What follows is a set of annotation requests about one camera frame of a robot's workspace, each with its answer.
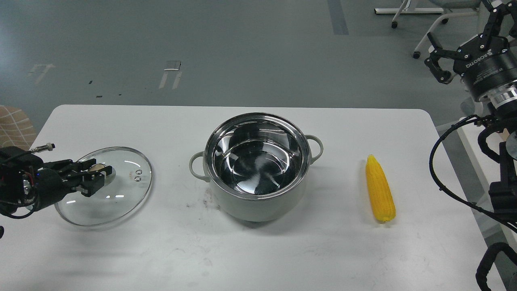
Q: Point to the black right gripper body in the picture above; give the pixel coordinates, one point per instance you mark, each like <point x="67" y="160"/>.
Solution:
<point x="485" y="67"/>

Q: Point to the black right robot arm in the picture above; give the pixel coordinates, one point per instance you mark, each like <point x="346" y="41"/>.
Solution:
<point x="497" y="141"/>

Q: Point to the glass pot lid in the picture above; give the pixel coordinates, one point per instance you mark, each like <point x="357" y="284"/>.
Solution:
<point x="124" y="191"/>

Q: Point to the yellow corn cob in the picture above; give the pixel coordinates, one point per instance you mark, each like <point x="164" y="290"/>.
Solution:
<point x="381" y="199"/>

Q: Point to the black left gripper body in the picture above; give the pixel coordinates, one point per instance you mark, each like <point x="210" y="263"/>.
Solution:
<point x="26" y="183"/>

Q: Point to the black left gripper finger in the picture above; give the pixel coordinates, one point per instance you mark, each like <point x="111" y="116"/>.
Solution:
<point x="87" y="184"/>
<point x="91" y="166"/>

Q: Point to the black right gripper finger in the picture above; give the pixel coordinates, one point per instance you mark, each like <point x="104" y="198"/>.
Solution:
<point x="437" y="53"/>
<point x="501" y="19"/>

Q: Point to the pale green steel pot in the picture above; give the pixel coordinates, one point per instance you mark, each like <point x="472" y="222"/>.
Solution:
<point x="256" y="165"/>

